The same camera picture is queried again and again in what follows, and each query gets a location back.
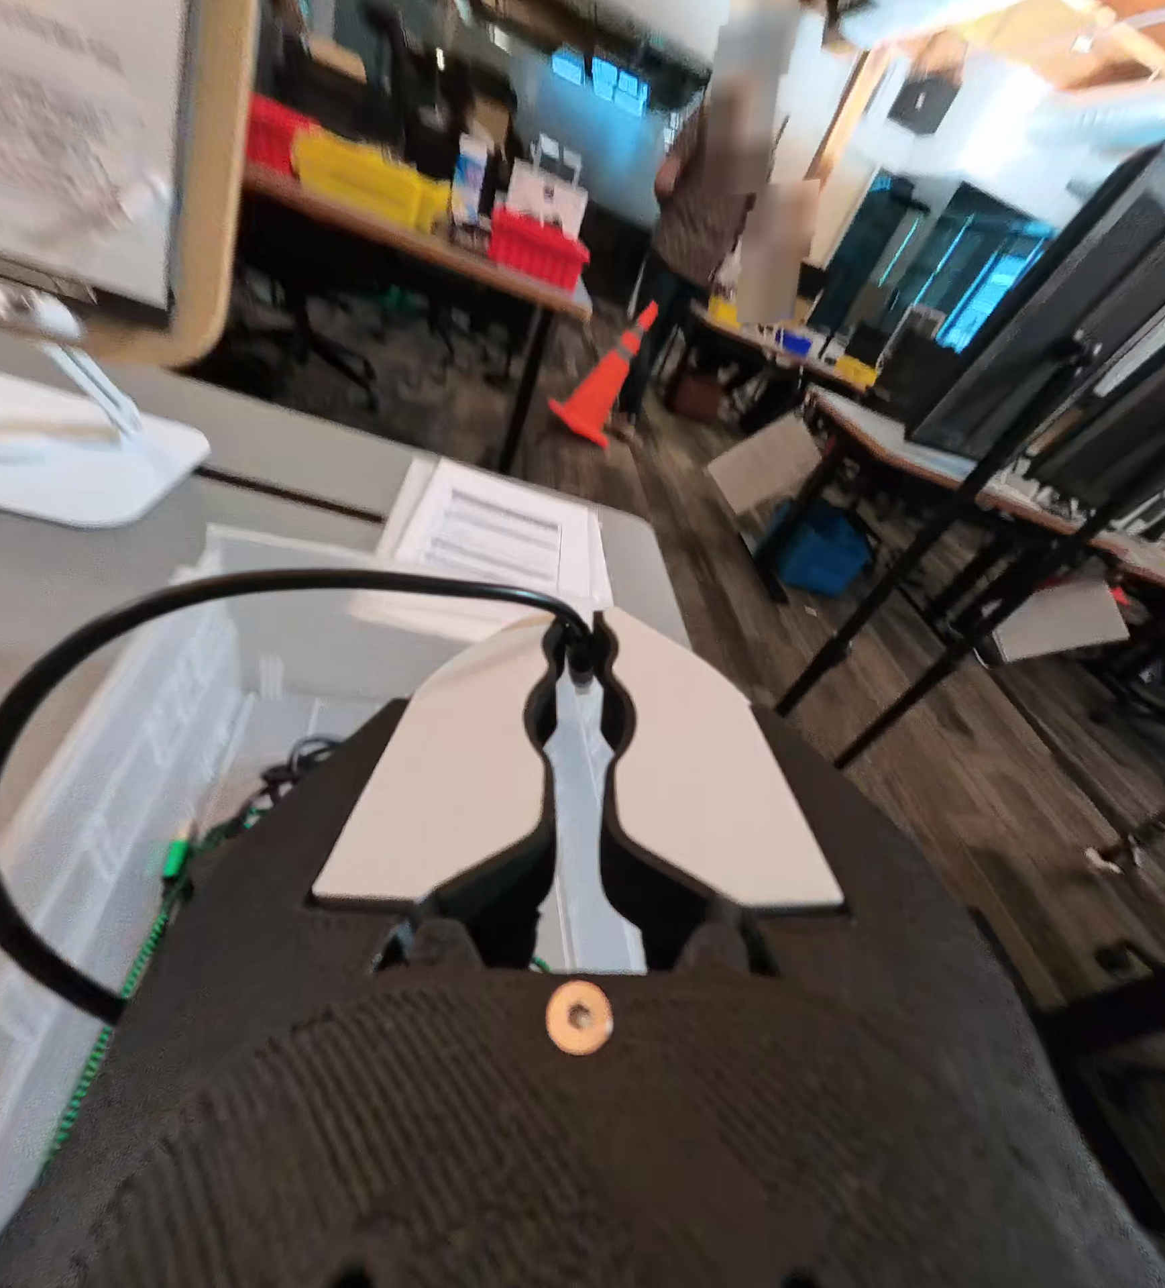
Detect wooden work table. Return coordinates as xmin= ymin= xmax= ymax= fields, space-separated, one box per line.
xmin=240 ymin=161 xmax=596 ymax=474

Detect white board stand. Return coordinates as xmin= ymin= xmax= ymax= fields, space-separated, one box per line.
xmin=0 ymin=267 xmax=210 ymax=530

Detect black monitor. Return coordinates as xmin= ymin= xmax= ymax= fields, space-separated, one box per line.
xmin=1026 ymin=293 xmax=1165 ymax=509
xmin=905 ymin=142 xmax=1165 ymax=457

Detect blue white carton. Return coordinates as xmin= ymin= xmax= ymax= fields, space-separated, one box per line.
xmin=448 ymin=135 xmax=495 ymax=228

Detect printed sheets in clear sleeve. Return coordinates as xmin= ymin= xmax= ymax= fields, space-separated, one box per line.
xmin=377 ymin=457 xmax=614 ymax=610

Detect grey panel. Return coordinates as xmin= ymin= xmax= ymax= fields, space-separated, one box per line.
xmin=989 ymin=578 xmax=1132 ymax=666
xmin=707 ymin=412 xmax=827 ymax=521

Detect blue plastic bin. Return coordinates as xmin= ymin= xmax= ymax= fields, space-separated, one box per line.
xmin=771 ymin=500 xmax=877 ymax=603

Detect orange traffic cone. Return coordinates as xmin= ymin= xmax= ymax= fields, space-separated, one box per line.
xmin=545 ymin=301 xmax=659 ymax=450

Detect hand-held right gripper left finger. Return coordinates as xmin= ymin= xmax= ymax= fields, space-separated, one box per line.
xmin=310 ymin=616 xmax=583 ymax=912

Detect clear plastic bin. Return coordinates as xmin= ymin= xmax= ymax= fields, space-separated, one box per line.
xmin=0 ymin=524 xmax=663 ymax=1288

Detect green braided cable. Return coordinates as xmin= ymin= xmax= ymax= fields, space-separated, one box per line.
xmin=38 ymin=795 xmax=281 ymax=1179

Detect grey desk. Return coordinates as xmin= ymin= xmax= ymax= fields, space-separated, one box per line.
xmin=0 ymin=321 xmax=691 ymax=927

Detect long work table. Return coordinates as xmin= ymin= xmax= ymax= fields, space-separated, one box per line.
xmin=808 ymin=388 xmax=1165 ymax=726

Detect white upright cards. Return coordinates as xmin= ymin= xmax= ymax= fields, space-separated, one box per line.
xmin=506 ymin=137 xmax=588 ymax=237

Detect black ceiling speaker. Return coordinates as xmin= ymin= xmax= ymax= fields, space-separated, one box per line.
xmin=888 ymin=75 xmax=957 ymax=137

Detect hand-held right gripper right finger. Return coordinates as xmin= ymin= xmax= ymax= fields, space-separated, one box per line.
xmin=592 ymin=606 xmax=847 ymax=916

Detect yellow plastic bin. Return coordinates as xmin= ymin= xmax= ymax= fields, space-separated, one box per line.
xmin=290 ymin=131 xmax=454 ymax=235

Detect red plastic bin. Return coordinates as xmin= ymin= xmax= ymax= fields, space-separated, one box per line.
xmin=243 ymin=94 xmax=318 ymax=179
xmin=486 ymin=206 xmax=590 ymax=295

